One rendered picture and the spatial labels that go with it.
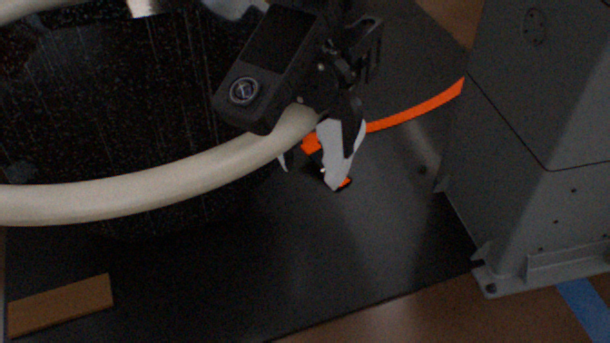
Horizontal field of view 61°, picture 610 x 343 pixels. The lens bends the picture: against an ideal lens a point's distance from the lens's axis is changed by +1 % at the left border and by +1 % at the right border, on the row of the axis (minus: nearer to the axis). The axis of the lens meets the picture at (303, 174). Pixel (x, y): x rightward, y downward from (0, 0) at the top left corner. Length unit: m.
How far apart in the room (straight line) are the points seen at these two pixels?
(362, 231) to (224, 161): 1.16
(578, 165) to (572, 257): 0.42
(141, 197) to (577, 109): 0.91
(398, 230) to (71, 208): 1.24
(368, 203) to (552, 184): 0.57
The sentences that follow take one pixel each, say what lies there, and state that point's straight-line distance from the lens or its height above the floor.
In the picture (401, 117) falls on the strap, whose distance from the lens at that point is 1.91.
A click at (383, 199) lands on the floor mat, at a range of 1.62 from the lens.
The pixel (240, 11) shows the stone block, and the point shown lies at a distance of 1.15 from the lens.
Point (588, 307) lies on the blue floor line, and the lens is 1.59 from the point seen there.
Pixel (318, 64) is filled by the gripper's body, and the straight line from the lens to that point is 0.41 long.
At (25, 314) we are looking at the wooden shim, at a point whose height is 0.03.
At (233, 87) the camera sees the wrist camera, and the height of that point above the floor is 1.00.
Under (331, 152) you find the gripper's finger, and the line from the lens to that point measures 0.46.
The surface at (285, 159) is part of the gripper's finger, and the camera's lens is 0.50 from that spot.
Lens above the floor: 1.22
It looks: 46 degrees down
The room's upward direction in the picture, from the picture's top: straight up
